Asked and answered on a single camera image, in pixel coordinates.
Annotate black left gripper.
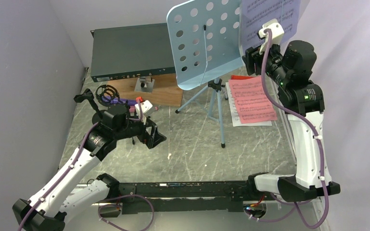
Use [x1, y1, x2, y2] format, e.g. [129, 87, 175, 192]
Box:
[114, 113, 166, 148]

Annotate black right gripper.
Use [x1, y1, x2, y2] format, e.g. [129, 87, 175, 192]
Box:
[242, 38, 291, 87]

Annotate purple microphone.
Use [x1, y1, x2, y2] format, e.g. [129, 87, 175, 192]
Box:
[99, 96, 137, 107]

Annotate pink sheet music page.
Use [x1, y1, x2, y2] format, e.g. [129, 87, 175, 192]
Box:
[228, 76, 278, 124]

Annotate black tripod mic stand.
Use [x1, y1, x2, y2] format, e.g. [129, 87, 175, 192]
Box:
[95, 85, 135, 144]

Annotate black round-base mic stand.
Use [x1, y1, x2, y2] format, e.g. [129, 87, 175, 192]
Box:
[73, 88, 103, 125]

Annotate lavender sheet music page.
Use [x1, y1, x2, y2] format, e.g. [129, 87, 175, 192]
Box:
[240, 0, 301, 51]

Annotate white sheet music page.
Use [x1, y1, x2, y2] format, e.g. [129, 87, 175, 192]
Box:
[225, 82, 272, 127]

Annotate light blue music stand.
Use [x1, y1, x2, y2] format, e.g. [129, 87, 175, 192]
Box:
[166, 0, 242, 148]

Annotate red sheet music papers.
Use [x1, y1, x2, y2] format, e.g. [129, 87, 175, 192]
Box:
[231, 75, 253, 80]

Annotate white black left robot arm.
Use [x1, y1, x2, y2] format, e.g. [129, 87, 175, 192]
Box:
[13, 104, 166, 231]

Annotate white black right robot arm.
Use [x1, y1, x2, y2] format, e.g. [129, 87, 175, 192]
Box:
[243, 40, 341, 203]

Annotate wooden board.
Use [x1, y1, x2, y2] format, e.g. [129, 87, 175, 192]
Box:
[107, 74, 183, 107]

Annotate dark green rack unit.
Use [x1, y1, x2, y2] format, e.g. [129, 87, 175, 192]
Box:
[91, 23, 175, 82]

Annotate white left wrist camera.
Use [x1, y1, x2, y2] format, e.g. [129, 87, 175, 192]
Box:
[135, 97, 158, 122]

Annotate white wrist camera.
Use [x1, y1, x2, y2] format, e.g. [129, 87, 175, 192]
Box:
[135, 97, 158, 122]
[258, 18, 285, 55]

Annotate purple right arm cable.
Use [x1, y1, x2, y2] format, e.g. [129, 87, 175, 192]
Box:
[244, 28, 330, 230]

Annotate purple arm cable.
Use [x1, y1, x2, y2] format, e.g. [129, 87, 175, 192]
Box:
[17, 99, 155, 231]
[244, 28, 330, 230]

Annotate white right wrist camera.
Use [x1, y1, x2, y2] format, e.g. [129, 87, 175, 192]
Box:
[258, 18, 285, 55]

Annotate grey metal bracket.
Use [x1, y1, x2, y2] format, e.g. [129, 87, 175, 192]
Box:
[134, 76, 155, 93]

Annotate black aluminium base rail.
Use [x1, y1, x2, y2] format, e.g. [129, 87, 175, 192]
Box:
[86, 178, 269, 220]

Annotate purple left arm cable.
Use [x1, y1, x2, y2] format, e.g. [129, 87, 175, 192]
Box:
[17, 99, 155, 231]

